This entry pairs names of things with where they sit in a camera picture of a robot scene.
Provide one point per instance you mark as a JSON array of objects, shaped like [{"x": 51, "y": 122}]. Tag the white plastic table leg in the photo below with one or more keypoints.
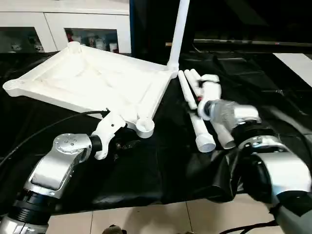
[
  {"x": 179, "y": 31},
  {"x": 202, "y": 136},
  {"x": 226, "y": 140},
  {"x": 195, "y": 74}
]

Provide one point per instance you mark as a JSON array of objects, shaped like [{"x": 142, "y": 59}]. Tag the white plastic table top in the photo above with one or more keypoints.
[{"x": 92, "y": 80}]

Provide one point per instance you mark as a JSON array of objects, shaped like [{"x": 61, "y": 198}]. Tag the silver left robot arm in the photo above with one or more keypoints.
[{"x": 56, "y": 165}]

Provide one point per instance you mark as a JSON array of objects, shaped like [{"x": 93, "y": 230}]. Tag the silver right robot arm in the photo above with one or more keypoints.
[{"x": 273, "y": 165}]

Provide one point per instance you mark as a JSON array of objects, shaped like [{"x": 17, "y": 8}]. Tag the black plastic mat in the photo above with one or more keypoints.
[{"x": 158, "y": 170}]

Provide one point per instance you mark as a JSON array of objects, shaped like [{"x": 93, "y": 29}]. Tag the small white label sticker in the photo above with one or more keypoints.
[{"x": 169, "y": 44}]

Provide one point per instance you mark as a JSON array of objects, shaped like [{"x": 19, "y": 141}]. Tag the dark rounded robot body part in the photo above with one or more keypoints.
[{"x": 115, "y": 229}]

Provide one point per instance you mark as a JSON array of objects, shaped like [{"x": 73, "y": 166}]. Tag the small white cup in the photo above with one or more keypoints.
[{"x": 112, "y": 47}]

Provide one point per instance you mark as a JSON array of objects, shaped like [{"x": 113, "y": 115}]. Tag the white flat board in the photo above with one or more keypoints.
[{"x": 296, "y": 68}]

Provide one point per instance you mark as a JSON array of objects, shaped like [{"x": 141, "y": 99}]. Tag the red bottle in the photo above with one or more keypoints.
[{"x": 70, "y": 35}]

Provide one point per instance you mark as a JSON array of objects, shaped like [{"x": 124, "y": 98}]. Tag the white cabinet with glass doors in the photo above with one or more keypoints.
[{"x": 53, "y": 19}]

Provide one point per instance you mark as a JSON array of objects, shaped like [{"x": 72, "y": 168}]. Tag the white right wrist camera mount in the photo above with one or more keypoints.
[{"x": 212, "y": 92}]

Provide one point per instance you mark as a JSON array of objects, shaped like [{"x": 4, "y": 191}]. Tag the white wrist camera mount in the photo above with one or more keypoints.
[
  {"x": 109, "y": 126},
  {"x": 212, "y": 92}
]

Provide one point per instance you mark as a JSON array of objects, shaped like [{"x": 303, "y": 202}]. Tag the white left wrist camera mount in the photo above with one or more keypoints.
[{"x": 109, "y": 126}]

